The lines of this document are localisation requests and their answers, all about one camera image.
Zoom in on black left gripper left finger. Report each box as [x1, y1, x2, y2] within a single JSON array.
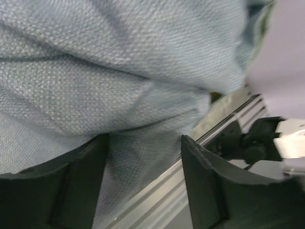
[[0, 134, 109, 229]]

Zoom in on blue-grey pillowcase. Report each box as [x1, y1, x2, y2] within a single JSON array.
[[0, 0, 272, 229]]

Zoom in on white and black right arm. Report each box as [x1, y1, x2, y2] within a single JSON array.
[[240, 116, 305, 177]]

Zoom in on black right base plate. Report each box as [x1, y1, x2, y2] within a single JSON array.
[[211, 121, 251, 161]]

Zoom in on aluminium frame rail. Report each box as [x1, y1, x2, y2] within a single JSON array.
[[107, 87, 267, 229]]

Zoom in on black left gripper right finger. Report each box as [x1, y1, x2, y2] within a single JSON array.
[[181, 135, 305, 229]]

